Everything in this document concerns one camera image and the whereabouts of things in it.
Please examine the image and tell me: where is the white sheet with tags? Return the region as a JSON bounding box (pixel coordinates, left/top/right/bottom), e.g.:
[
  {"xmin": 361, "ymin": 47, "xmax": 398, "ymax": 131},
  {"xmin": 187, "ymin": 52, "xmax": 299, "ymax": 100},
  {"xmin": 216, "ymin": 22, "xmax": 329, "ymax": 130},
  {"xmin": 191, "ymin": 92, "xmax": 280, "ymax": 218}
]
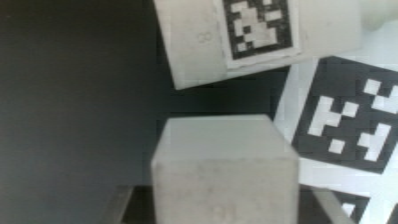
[{"xmin": 274, "ymin": 21, "xmax": 398, "ymax": 224}]

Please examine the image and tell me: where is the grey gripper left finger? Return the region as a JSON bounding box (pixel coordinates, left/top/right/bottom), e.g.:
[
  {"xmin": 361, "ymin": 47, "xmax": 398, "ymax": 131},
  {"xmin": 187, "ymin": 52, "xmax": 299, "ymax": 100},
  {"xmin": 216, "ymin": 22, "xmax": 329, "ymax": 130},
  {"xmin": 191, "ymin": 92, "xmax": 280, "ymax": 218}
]
[{"xmin": 102, "ymin": 185, "xmax": 134, "ymax": 224}]

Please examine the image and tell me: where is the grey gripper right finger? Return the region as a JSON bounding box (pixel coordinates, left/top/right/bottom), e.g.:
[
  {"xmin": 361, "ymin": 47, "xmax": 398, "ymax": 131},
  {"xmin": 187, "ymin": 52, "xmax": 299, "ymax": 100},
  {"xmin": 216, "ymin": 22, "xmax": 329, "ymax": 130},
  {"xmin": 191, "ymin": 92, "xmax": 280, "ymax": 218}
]
[{"xmin": 312, "ymin": 187, "xmax": 356, "ymax": 224}]

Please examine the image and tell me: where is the white furniture leg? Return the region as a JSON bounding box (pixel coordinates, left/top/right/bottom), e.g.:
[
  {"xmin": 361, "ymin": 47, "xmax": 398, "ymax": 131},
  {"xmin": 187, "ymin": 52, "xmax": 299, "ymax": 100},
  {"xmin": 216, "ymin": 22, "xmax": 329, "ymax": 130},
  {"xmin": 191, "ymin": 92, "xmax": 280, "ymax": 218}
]
[
  {"xmin": 152, "ymin": 115, "xmax": 299, "ymax": 224},
  {"xmin": 155, "ymin": 0, "xmax": 361, "ymax": 89}
]

